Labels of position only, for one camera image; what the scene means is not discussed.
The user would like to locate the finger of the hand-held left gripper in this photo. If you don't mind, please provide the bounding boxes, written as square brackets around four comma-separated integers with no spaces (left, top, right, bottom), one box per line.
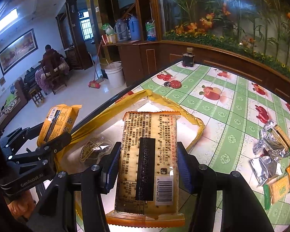
[0,125,41,151]
[5,134,72,172]

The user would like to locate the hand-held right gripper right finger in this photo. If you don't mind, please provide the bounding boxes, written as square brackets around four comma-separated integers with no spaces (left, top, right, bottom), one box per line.
[176,141,275,232]

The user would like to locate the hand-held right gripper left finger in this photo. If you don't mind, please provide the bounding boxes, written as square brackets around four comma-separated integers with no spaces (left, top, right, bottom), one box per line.
[30,142,122,232]

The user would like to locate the golden yellow tray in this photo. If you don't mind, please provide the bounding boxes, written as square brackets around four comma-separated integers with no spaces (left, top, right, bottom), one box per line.
[54,89,206,232]

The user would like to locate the orange-edged long cracker packet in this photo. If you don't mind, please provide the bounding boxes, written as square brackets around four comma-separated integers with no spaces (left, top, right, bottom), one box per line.
[106,111,185,228]

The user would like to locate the silver packet blue leaf print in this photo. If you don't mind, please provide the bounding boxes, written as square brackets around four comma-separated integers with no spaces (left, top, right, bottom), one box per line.
[252,129,271,155]

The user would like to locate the green-edged cracker packet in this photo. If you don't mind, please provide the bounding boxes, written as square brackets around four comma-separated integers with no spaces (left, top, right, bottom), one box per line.
[263,174,290,211]

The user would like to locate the silver-edged cracker packet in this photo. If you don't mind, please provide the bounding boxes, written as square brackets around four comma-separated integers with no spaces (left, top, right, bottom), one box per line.
[264,119,290,153]

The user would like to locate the person's left hand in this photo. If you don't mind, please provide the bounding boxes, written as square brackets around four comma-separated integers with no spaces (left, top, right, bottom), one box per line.
[9,190,37,221]

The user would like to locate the small brown snack packet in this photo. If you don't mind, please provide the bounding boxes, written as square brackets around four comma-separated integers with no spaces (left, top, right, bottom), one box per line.
[79,138,113,166]

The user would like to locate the wooden sofa with cushions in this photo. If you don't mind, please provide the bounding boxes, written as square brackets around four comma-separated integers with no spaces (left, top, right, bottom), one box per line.
[0,77,28,130]

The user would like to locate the wooden stool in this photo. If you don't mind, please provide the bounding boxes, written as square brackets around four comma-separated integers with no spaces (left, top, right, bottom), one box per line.
[29,88,45,107]

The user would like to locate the green fruit-print tablecloth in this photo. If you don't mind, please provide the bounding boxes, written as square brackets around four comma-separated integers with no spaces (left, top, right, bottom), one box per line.
[116,60,290,232]

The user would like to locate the wooden chair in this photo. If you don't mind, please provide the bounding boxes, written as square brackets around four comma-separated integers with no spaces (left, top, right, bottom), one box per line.
[40,58,68,95]

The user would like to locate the red broom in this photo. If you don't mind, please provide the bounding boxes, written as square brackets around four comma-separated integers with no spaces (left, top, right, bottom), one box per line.
[88,41,104,89]

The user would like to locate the large silver foil packet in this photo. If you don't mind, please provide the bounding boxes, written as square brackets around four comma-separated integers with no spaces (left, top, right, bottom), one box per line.
[250,156,283,187]

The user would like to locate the wicker basket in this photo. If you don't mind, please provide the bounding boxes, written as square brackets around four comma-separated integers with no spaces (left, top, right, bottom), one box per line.
[65,47,79,69]

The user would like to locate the dark foil snack packet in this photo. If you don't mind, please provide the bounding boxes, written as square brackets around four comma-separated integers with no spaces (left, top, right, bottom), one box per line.
[263,138,290,160]

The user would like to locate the white plastic bucket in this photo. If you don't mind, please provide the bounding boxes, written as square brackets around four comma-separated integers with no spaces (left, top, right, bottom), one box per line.
[104,61,125,89]

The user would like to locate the wooden cabinet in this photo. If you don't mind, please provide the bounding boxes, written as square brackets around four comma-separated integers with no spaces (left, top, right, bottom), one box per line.
[100,39,290,107]

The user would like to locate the ceiling light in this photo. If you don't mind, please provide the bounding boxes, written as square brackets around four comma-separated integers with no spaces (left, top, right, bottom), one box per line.
[0,8,18,38]

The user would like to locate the dark glass jar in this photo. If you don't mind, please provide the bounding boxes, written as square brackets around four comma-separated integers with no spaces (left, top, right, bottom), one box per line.
[182,47,196,67]

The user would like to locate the red yellow cartons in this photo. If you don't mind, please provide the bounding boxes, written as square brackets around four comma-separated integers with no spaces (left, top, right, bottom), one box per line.
[101,34,118,44]

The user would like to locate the barred door window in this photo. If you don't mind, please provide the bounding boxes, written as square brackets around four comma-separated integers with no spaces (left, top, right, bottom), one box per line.
[78,19,93,40]

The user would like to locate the green snack bag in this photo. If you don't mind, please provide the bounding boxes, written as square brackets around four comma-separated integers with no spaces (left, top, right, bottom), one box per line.
[101,23,114,37]

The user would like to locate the grey thermos jug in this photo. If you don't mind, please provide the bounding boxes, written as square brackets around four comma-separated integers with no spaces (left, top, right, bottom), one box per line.
[114,18,129,40]

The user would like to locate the blue thermos jug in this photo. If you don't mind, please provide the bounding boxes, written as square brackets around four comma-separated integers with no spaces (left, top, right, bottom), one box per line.
[127,16,141,41]

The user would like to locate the blue green plastic bag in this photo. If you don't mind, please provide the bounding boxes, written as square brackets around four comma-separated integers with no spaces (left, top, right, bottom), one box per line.
[145,19,157,41]

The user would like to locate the artificial flower display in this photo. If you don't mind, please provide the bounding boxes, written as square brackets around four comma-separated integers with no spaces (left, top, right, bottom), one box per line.
[157,0,290,78]

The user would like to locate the framed wall painting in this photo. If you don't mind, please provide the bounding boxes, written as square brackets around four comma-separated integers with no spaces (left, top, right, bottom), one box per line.
[0,28,38,75]

